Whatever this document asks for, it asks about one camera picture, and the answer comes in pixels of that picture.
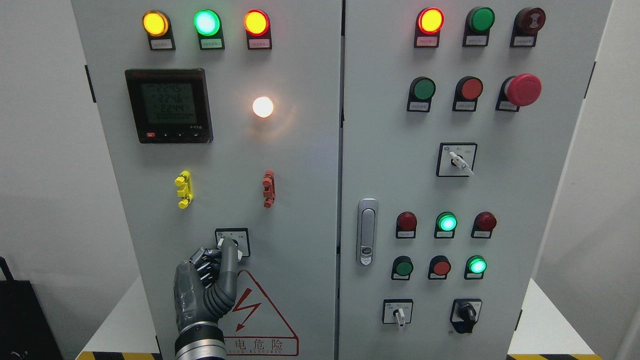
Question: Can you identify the white selector switch right lower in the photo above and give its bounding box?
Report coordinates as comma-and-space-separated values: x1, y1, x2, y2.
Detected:
382, 298, 414, 330

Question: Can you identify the white selector switch right upper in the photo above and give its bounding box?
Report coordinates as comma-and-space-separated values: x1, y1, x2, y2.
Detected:
436, 142, 478, 177

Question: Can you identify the red electrical warning sticker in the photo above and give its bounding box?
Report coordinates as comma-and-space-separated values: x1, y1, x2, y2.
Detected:
219, 269, 300, 357

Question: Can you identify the dark red lamp left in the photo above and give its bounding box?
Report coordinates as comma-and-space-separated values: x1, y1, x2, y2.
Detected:
395, 211, 418, 239

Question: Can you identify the green lit button lower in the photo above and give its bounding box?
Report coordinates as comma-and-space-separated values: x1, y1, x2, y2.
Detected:
464, 255, 487, 280

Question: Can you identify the red push button upper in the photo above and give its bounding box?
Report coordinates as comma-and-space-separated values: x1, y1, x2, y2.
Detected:
452, 76, 483, 112

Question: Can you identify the green lit lamp middle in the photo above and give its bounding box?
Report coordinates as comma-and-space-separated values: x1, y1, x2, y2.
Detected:
433, 211, 458, 239

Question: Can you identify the yellow indicator lamp top left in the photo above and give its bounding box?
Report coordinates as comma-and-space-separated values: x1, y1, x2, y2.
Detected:
142, 10, 175, 51

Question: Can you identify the red lit lamp right door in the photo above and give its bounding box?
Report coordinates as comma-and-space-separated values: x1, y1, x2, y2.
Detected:
413, 7, 445, 48

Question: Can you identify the dark red lamp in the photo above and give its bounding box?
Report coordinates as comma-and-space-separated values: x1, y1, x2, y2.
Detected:
470, 211, 498, 239
395, 211, 418, 239

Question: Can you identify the red terminal block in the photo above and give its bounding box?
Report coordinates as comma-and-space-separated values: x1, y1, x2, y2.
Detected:
262, 170, 276, 208

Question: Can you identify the red emergency stop button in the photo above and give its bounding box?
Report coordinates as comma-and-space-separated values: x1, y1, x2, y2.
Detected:
494, 73, 542, 112

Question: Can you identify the black rotary knob switch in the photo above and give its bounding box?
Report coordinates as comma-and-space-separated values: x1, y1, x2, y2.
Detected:
449, 298, 483, 334

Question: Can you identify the red push button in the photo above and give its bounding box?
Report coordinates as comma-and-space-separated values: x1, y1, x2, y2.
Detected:
452, 76, 483, 112
427, 255, 451, 280

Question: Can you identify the white rotary selector switch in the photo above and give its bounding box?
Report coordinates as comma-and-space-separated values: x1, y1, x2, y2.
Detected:
214, 227, 251, 261

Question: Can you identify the green push button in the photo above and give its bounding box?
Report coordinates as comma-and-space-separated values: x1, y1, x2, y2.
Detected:
406, 76, 436, 113
391, 255, 414, 281

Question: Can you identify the grey cabinet door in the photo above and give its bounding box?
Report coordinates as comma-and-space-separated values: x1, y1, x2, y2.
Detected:
338, 0, 611, 360
71, 0, 342, 360

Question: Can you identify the green lit indicator lamp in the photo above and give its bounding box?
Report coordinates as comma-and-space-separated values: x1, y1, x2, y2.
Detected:
193, 9, 226, 50

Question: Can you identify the green push button lower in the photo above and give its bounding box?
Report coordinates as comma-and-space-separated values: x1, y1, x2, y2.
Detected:
391, 255, 414, 281

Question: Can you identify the grey right cabinet door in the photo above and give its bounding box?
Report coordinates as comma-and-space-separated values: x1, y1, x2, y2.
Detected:
338, 0, 611, 360

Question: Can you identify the grey left cabinet door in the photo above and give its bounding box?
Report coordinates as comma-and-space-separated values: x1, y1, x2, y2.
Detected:
71, 0, 342, 360

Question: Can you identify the dark red buzzer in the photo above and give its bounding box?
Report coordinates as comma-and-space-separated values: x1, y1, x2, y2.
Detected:
510, 7, 546, 48

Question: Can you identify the red-orange lit indicator lamp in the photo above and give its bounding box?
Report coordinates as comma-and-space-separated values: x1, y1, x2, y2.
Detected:
243, 9, 272, 50

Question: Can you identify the silver door handle lock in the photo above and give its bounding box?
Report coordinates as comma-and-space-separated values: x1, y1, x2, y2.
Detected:
355, 198, 378, 267

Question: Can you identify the dark red lamp right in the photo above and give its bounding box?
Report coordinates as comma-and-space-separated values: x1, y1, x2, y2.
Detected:
470, 211, 498, 239

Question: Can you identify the black digital power meter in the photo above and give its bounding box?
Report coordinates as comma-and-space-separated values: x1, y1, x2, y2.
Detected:
125, 68, 214, 144

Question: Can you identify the clear small light bulb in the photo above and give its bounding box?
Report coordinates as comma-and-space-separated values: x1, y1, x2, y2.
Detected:
252, 96, 274, 119

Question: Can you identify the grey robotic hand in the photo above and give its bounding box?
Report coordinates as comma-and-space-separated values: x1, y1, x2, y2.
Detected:
173, 238, 240, 333

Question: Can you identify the red push button lower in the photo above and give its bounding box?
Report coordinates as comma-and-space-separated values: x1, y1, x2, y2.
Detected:
427, 255, 451, 280

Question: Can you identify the green push button upper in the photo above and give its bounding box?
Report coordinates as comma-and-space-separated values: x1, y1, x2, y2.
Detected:
406, 76, 436, 113

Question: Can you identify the yellow terminal block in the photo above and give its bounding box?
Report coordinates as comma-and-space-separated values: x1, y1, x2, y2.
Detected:
174, 170, 194, 210

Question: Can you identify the green unlit indicator lamp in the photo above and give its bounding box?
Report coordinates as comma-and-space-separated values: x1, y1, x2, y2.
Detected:
462, 6, 496, 47

